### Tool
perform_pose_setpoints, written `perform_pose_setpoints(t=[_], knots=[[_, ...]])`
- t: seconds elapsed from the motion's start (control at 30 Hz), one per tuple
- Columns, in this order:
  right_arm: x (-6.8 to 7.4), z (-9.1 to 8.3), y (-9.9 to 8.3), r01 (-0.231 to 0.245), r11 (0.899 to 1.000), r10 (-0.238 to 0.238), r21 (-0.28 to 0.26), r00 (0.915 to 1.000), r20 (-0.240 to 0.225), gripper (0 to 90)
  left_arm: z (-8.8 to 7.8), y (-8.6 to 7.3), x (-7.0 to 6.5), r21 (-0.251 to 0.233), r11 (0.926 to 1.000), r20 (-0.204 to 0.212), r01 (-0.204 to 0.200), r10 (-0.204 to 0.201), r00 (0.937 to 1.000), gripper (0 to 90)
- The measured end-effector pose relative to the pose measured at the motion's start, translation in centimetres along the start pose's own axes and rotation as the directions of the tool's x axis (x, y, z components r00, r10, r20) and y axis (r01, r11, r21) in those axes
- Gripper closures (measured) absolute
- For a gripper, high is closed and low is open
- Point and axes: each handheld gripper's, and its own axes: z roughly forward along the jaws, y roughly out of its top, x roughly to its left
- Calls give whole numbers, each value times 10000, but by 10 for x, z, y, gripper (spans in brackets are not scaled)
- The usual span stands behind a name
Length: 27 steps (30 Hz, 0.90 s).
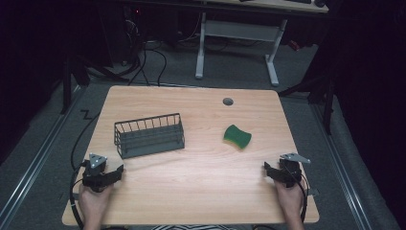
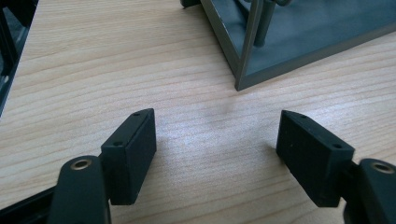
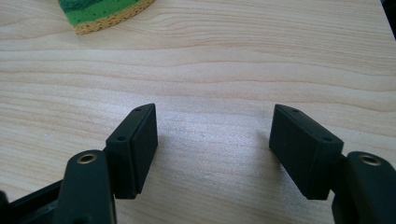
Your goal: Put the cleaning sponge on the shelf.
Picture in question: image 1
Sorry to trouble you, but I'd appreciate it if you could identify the grey wire basket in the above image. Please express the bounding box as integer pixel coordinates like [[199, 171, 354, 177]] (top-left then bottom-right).
[[113, 112, 186, 160]]

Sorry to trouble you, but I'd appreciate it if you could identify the green sponge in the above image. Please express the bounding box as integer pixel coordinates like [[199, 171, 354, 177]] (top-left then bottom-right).
[[222, 124, 253, 150]]

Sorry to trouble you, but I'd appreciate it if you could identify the person's right hand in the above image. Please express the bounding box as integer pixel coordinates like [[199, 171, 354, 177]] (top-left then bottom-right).
[[273, 179, 305, 219]]

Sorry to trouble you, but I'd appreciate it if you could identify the white metal desk frame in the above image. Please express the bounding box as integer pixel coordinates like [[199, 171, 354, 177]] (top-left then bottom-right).
[[194, 11, 289, 87]]

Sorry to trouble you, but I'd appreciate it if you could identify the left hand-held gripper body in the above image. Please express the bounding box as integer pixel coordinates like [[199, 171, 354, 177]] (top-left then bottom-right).
[[81, 152, 110, 194]]

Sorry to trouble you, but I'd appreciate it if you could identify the metal floor rail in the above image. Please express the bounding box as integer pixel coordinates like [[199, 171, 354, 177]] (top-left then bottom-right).
[[0, 85, 82, 229], [311, 103, 373, 230]]

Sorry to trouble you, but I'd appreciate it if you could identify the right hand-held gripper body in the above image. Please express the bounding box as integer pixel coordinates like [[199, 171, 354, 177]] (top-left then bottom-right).
[[278, 152, 311, 189]]

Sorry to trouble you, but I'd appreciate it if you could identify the person's left hand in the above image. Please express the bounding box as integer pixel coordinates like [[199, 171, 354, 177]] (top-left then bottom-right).
[[78, 182, 115, 222]]

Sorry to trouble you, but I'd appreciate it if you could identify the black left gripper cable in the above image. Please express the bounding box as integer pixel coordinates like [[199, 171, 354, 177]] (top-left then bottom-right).
[[69, 110, 102, 230]]

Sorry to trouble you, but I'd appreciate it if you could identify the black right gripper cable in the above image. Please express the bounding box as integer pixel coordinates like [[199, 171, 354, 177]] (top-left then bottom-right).
[[282, 163, 310, 224]]

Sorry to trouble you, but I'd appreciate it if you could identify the striped clothing of person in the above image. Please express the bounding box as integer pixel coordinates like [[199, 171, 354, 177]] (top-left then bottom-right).
[[151, 223, 237, 230]]

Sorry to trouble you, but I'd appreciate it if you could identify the black floor cable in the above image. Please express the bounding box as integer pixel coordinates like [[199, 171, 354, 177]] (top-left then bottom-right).
[[127, 40, 169, 87]]

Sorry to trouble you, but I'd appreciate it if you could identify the small red object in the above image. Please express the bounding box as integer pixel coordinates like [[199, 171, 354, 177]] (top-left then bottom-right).
[[288, 39, 302, 53]]

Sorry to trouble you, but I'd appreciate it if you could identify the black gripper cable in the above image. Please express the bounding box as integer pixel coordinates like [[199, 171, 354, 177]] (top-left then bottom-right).
[[282, 163, 310, 224], [69, 110, 102, 230]]

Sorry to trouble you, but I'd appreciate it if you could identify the black computer tower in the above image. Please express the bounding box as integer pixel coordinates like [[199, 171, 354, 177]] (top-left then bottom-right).
[[122, 5, 146, 66]]

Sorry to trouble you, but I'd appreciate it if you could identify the black metal stand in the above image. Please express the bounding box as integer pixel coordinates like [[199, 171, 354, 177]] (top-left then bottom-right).
[[278, 63, 337, 136], [59, 52, 92, 115]]

